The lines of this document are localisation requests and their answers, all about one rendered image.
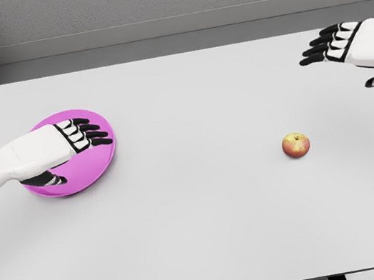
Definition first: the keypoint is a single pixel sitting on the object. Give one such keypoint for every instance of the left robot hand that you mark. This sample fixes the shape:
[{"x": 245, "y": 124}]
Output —
[{"x": 44, "y": 150}]

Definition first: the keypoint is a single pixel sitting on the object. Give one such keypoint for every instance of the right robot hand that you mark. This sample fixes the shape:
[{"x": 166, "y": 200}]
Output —
[{"x": 369, "y": 44}]

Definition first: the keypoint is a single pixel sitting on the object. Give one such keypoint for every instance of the red yellow apple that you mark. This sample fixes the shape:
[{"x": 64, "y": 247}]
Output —
[{"x": 295, "y": 144}]

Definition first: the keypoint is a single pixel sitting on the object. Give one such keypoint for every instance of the pink round plate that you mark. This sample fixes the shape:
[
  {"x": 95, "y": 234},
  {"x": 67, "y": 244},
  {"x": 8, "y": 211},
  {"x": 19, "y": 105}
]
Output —
[{"x": 101, "y": 155}]

